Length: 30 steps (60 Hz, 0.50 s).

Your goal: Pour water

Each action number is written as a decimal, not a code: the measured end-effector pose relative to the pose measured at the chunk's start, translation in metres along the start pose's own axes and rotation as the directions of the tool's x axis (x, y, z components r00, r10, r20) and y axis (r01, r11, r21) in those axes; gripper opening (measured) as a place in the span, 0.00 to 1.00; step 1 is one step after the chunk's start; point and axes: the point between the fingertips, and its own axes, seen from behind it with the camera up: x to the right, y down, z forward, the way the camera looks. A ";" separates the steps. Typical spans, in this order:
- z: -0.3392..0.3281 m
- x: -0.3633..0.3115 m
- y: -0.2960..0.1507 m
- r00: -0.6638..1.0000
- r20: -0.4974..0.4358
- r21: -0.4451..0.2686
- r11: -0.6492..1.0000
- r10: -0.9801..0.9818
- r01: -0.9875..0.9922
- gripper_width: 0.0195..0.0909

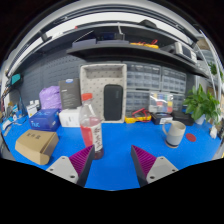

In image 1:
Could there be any white carton box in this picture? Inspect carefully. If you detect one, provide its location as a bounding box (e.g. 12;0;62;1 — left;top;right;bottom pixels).
58;107;83;128

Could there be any white power adapter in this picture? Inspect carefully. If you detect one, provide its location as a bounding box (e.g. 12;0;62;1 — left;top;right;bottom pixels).
209;124;219;140

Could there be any white dotted storage tray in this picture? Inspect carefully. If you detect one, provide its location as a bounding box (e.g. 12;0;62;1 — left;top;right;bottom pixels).
79;63;128;124

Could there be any black zip case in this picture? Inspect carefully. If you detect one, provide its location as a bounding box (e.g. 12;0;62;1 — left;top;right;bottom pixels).
103;84;124;122

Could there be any brown cardboard box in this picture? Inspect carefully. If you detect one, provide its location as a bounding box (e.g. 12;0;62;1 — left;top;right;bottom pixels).
14;129;60;166

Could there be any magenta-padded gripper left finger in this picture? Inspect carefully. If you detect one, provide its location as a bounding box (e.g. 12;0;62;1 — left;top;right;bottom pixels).
45;144;96;188

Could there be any clear red-capped drink bottle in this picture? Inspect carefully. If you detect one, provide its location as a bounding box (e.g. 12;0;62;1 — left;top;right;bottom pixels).
78;92;105;160

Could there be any plain black box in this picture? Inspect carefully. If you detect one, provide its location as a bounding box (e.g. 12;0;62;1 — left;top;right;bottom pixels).
171;110;195;127

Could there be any dark grey flat carton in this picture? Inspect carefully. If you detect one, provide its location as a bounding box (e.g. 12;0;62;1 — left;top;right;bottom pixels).
58;78;83;110

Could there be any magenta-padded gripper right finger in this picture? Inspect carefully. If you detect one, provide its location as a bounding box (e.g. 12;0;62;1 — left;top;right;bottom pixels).
130;144;179;188

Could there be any dark wall shelf unit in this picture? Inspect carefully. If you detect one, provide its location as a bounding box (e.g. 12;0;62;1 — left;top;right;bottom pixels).
6;19;218;80

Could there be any beige and grey mug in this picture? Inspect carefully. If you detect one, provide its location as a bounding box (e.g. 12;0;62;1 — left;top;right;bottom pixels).
162;120;187;149

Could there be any purple plastic bag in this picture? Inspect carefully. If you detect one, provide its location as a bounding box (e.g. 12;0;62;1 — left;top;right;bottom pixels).
38;85;63;111

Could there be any grey parts drawer cabinet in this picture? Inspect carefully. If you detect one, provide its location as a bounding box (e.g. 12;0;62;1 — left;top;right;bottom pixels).
160;66;188;95
172;93;186;113
126;62;162;91
124;89;151;116

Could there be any flat round red coaster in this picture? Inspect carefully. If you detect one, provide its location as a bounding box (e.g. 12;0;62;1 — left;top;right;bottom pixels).
185;132;197;143

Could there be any small green hanging plant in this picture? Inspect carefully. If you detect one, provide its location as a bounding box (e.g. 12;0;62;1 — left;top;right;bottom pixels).
208;61;224;81

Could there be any blue carton box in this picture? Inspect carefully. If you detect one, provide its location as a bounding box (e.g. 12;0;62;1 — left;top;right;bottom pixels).
28;108;62;132

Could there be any green potted plant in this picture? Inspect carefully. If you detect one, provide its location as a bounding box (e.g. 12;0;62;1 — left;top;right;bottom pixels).
182;83;222;126

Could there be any clear organizer with coloured parts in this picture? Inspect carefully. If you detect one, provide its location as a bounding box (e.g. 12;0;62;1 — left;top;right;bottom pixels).
148;91;175;114

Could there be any small white box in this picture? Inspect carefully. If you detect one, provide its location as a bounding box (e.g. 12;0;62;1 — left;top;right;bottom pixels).
25;103;39;118

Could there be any black box with white label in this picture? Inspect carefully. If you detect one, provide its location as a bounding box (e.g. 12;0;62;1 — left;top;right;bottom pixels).
150;112;174;126

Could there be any yellow multimeter with leads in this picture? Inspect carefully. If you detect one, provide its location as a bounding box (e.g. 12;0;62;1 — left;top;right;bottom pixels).
124;108;153;125

